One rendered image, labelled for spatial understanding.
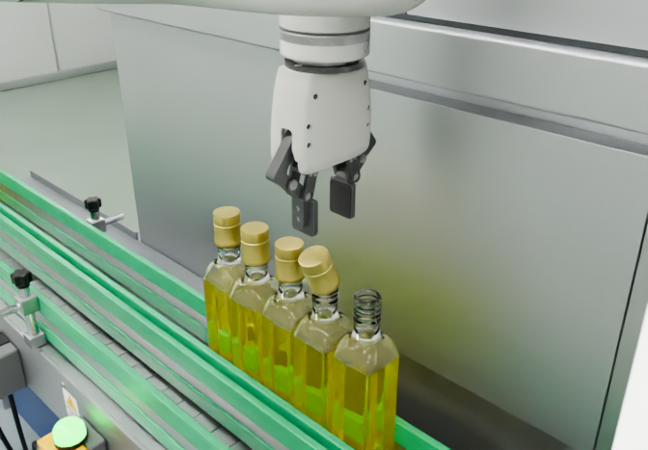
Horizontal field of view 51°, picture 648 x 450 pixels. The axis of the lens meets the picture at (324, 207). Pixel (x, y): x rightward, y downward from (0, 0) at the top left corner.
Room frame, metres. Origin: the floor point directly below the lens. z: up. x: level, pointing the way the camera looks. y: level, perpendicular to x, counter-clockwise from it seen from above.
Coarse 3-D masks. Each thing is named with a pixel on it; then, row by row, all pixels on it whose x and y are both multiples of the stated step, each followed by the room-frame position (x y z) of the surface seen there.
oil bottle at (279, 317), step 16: (272, 304) 0.66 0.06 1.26; (288, 304) 0.65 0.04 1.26; (304, 304) 0.66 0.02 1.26; (272, 320) 0.66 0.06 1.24; (288, 320) 0.64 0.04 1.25; (272, 336) 0.66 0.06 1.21; (288, 336) 0.64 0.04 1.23; (272, 352) 0.66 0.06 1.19; (288, 352) 0.64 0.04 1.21; (272, 368) 0.66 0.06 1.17; (288, 368) 0.64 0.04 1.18; (272, 384) 0.66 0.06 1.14; (288, 384) 0.64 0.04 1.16; (288, 400) 0.64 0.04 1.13
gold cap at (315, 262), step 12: (312, 252) 0.63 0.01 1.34; (324, 252) 0.62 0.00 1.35; (300, 264) 0.62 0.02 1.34; (312, 264) 0.61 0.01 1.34; (324, 264) 0.61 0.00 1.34; (312, 276) 0.61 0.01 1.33; (324, 276) 0.61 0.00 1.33; (336, 276) 0.62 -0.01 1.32; (312, 288) 0.62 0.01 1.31; (324, 288) 0.61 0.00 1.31; (336, 288) 0.62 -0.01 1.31
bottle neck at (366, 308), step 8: (360, 296) 0.60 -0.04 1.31; (368, 296) 0.60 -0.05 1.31; (376, 296) 0.60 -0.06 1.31; (360, 304) 0.58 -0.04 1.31; (368, 304) 0.58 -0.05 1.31; (376, 304) 0.58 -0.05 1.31; (360, 312) 0.58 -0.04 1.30; (368, 312) 0.58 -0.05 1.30; (376, 312) 0.58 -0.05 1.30; (360, 320) 0.58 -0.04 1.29; (368, 320) 0.58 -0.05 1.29; (376, 320) 0.58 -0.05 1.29; (360, 328) 0.58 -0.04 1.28; (368, 328) 0.58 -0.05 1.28; (376, 328) 0.58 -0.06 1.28; (360, 336) 0.58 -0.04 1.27; (368, 336) 0.58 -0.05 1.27; (376, 336) 0.58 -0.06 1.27
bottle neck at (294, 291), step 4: (280, 284) 0.67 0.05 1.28; (284, 284) 0.66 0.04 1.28; (288, 284) 0.66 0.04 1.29; (292, 284) 0.66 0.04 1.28; (296, 284) 0.66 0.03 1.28; (300, 284) 0.67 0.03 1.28; (280, 288) 0.67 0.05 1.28; (284, 288) 0.66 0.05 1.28; (288, 288) 0.66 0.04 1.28; (292, 288) 0.66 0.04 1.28; (296, 288) 0.66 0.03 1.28; (300, 288) 0.67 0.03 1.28; (280, 292) 0.67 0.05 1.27; (284, 292) 0.66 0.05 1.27; (288, 292) 0.66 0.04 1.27; (292, 292) 0.66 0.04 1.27; (296, 292) 0.66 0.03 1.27; (300, 292) 0.67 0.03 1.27; (280, 296) 0.67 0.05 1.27; (284, 296) 0.66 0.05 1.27; (288, 296) 0.66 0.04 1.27; (292, 296) 0.66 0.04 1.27; (296, 296) 0.66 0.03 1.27; (300, 296) 0.67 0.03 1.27
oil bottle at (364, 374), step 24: (384, 336) 0.59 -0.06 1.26; (336, 360) 0.59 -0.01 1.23; (360, 360) 0.57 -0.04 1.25; (384, 360) 0.57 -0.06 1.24; (336, 384) 0.59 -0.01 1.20; (360, 384) 0.56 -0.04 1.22; (384, 384) 0.57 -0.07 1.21; (336, 408) 0.59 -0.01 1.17; (360, 408) 0.56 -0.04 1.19; (384, 408) 0.58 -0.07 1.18; (336, 432) 0.59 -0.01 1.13; (360, 432) 0.56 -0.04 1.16; (384, 432) 0.58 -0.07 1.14
